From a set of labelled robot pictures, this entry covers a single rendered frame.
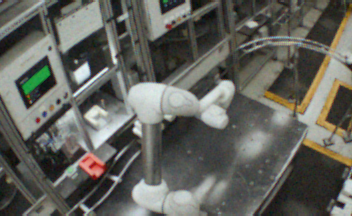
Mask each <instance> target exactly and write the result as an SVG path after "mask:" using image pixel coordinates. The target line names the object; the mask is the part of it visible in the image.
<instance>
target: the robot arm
mask: <svg viewBox="0 0 352 216"><path fill-rule="evenodd" d="M234 92H235V88H234V84H233V83H232V82H231V81H228V80H224V81H222V82H221V84H220V85H219V86H218V87H216V88H215V89H213V91H212V92H210V93H209V94H208V95H207V96H205V97H204V98H203V99H201V100H200V101H199V100H198V99H196V97H195V96H194V95H192V94H191V93H189V92H187V91H185V90H181V89H179V88H175V87H172V86H167V85H165V84H160V83H142V84H139V85H137V86H134V87H132V88H130V92H129V96H128V100H129V105H130V106H131V107H132V108H133V109H135V111H136V113H137V115H138V119H139V120H140V121H141V138H142V162H143V170H144V179H142V180H141V182H140V184H137V186H136V187H134V189H133V193H132V197H133V199H134V201H135V202H136V203H137V204H139V205H140V206H141V207H143V208H146V209H149V210H152V211H154V212H160V213H163V214H166V215H169V216H208V214H207V213H205V212H203V211H200V207H201V206H202V202H198V200H197V198H196V197H195V196H194V195H193V194H192V193H191V192H188V191H186V190H179V191H176V192H172V191H169V189H168V187H167V185H166V182H165V181H163V179H162V174H161V167H162V120H163V119H164V118H165V115H171V116H180V115H181V116H184V117H193V116H195V117H197V118H199V119H201V120H202V121H204V122H205V123H206V124H207V125H209V126H211V127H213V128H216V129H218V128H221V129H222V128H224V127H226V126H227V125H228V122H229V118H228V116H227V115H226V114H225V112H226V109H227V108H228V106H229V105H230V102H231V100H232V98H233V95H234Z"/></svg>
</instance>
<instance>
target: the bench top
mask: <svg viewBox="0 0 352 216"><path fill-rule="evenodd" d="M212 83H213V82H211V81H210V80H207V79H206V80H205V81H204V82H202V83H201V84H200V85H199V86H198V87H197V88H196V89H195V90H193V91H192V92H191V94H192V95H194V96H195V97H196V98H198V97H199V96H200V95H201V94H202V92H203V91H204V90H205V89H206V88H207V87H208V86H211V85H212ZM218 86H219V84H217V83H215V84H214V85H212V86H211V87H210V88H209V89H208V90H207V91H206V92H205V93H204V94H203V95H202V97H201V98H199V99H198V100H199V101H200V100H201V99H203V98H204V97H205V96H207V95H208V94H209V93H210V92H212V91H213V89H215V88H216V87H218ZM250 102H251V104H250ZM225 114H226V115H227V116H228V118H229V122H228V125H227V126H226V127H224V128H222V129H221V128H218V129H216V128H213V127H211V126H209V125H207V124H206V123H205V122H204V121H202V120H201V119H199V118H197V117H195V116H193V117H184V116H181V117H179V118H177V119H178V121H177V122H176V123H175V124H174V125H173V126H172V127H171V128H170V129H169V130H168V131H167V133H166V134H164V135H162V167H161V174H162V179H163V181H165V182H166V185H167V187H168V189H169V191H172V192H176V191H179V190H186V191H188V192H191V193H192V194H193V195H194V196H195V197H196V198H197V200H198V202H202V206H201V207H200V211H203V212H205V213H207V214H208V216H252V215H253V214H254V213H255V211H256V210H257V209H258V208H259V207H260V205H261V204H262V202H263V201H264V200H265V199H266V197H267V195H269V193H270V192H271V190H272V188H273V187H274V186H275V185H276V183H277V181H278V180H279V179H280V177H281V175H282V174H283V172H284V171H285V169H286V167H288V164H289V163H290V162H291V159H292V158H293V157H294V154H295V153H296V152H297V149H298V148H299V145H300V144H301V142H302V141H303V139H304V136H305V135H306V133H307V131H308V129H309V125H307V124H305V123H304V122H301V121H299V120H298V119H294V118H292V117H291V116H289V115H285V114H283V113H282V112H281V111H277V110H275V109H273V108H272V107H269V106H267V105H264V104H262V103H260V102H258V101H256V100H253V99H252V98H250V97H248V96H245V95H244V94H241V93H238V92H234V95H233V98H232V100H231V102H230V105H229V106H228V108H227V109H226V112H225ZM247 124H249V126H248V125H247ZM276 125H278V127H276ZM231 143H233V145H231ZM138 151H139V148H138V145H137V142H136V143H134V145H133V146H132V147H130V148H129V150H128V151H127V152H124V154H123V155H122V156H120V158H119V159H118V160H116V163H115V164H113V165H114V166H113V167H112V168H111V170H110V171H109V175H112V176H114V177H117V178H119V175H121V172H123V170H124V168H125V167H126V165H127V164H128V162H129V161H130V160H132V157H133V156H134V155H136V154H137V152H138ZM109 168H110V167H108V168H107V170H105V172H103V173H102V175H100V177H98V178H97V179H95V180H94V181H93V182H92V183H91V184H90V185H89V186H88V187H86V188H85V190H83V192H81V193H80V194H79V195H78V197H79V198H80V200H82V199H84V198H86V196H87V195H89V193H91V191H92V190H93V189H94V188H95V187H96V186H98V183H100V181H101V179H103V176H104V175H105V173H106V172H107V171H108V169H109ZM120 179H122V180H121V181H120V182H117V184H116V186H115V187H114V189H112V190H113V191H111V192H110V194H109V195H108V196H107V197H106V199H104V201H102V202H101V204H99V205H98V206H97V207H96V208H95V209H93V211H94V212H95V213H96V214H97V215H99V216H169V215H166V214H163V213H160V212H154V211H152V210H149V209H146V208H143V207H141V206H140V205H139V204H137V203H136V202H135V201H134V199H133V197H132V193H133V189H134V187H136V186H137V184H140V182H141V180H142V179H144V170H143V162H142V154H141V153H139V154H138V156H136V157H135V159H134V160H133V161H132V162H131V164H130V165H129V167H128V168H127V169H126V170H125V172H124V173H123V175H122V177H121V178H120ZM115 182H116V181H115V180H113V179H110V178H108V177H105V179H104V180H103V182H102V183H101V184H100V186H98V188H97V190H95V192H93V194H91V195H90V197H88V199H87V198H86V200H85V201H83V202H84V203H85V204H87V206H88V207H89V208H91V209H92V208H93V207H94V206H95V205H96V204H97V203H98V202H99V201H100V200H102V198H103V197H104V196H105V195H106V194H107V192H109V190H110V189H111V188H112V186H113V185H114V183H115Z"/></svg>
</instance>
